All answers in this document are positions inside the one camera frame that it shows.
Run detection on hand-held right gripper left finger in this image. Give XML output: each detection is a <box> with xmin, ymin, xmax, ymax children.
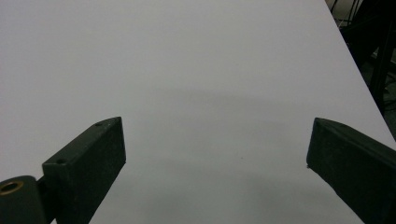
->
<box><xmin>41</xmin><ymin>116</ymin><xmax>127</xmax><ymax>224</ymax></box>

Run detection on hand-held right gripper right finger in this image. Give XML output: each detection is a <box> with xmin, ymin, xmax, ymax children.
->
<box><xmin>305</xmin><ymin>117</ymin><xmax>396</xmax><ymax>224</ymax></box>

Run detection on black metal stand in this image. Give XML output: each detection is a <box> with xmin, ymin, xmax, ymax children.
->
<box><xmin>369</xmin><ymin>18</ymin><xmax>396</xmax><ymax>116</ymax></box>

